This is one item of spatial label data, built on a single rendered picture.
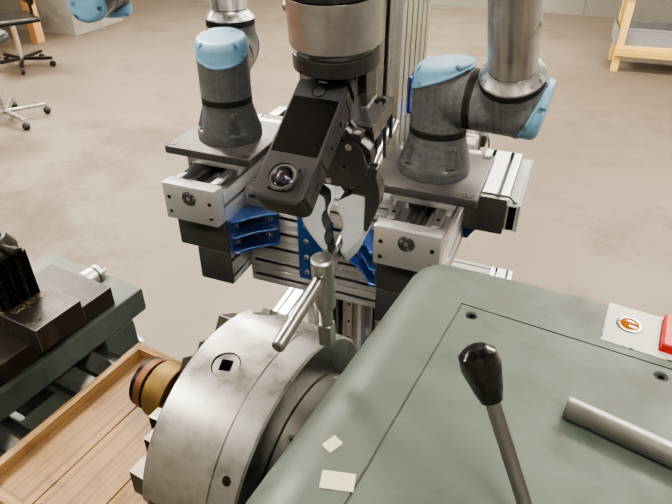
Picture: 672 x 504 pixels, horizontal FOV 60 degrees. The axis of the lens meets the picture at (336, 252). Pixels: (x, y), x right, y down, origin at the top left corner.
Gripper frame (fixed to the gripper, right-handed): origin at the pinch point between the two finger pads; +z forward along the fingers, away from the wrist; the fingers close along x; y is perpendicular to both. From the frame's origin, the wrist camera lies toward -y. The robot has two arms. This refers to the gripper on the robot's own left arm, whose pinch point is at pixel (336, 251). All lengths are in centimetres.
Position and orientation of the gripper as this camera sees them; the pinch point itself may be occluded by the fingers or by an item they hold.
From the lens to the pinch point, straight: 58.6
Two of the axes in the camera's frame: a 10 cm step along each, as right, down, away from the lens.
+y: 3.6, -6.1, 7.0
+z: 0.4, 7.6, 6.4
